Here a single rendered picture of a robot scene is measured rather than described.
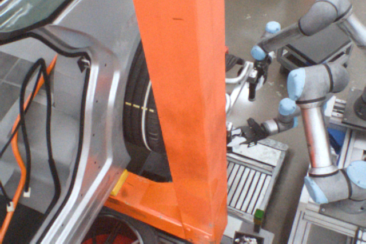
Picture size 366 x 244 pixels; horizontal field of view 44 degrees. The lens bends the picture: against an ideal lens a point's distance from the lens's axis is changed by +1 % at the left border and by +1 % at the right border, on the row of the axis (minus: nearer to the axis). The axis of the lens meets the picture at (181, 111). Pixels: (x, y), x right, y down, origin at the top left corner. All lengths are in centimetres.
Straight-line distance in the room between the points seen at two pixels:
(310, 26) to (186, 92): 100
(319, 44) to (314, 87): 155
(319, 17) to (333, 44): 125
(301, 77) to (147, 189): 93
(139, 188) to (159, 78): 110
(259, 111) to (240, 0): 122
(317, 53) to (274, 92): 44
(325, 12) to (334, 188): 75
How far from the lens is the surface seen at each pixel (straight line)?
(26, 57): 242
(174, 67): 114
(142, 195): 221
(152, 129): 206
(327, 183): 183
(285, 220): 288
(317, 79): 175
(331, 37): 335
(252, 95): 235
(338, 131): 241
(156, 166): 280
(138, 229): 233
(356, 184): 186
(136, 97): 204
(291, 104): 212
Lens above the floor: 263
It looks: 53 degrees down
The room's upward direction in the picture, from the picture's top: 8 degrees counter-clockwise
